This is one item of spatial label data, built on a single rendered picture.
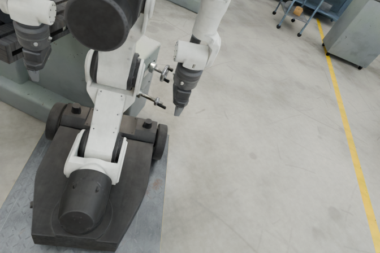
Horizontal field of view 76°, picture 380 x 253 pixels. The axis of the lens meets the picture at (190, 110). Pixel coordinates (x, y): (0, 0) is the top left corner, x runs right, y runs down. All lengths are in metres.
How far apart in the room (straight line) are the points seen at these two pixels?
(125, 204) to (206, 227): 0.83
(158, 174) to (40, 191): 0.56
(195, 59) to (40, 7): 0.44
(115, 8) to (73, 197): 0.63
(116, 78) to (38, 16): 0.28
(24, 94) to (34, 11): 1.27
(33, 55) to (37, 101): 1.07
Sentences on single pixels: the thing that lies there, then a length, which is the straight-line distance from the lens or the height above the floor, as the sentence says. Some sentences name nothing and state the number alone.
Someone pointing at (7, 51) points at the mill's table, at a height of 0.93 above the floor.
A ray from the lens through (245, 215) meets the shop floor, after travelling 1.97.
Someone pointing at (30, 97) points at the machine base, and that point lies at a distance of 1.99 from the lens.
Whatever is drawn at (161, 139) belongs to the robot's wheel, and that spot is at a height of 0.59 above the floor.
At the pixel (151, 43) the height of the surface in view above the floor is 0.76.
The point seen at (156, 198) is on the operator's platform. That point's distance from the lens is 1.32.
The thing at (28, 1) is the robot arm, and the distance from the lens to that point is 0.81.
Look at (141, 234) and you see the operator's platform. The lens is 1.25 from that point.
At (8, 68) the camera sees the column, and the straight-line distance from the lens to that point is 2.06.
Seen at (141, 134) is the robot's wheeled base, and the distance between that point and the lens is 1.27.
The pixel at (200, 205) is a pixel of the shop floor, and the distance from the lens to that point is 1.85.
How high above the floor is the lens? 1.58
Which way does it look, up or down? 42 degrees down
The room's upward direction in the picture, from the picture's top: 24 degrees clockwise
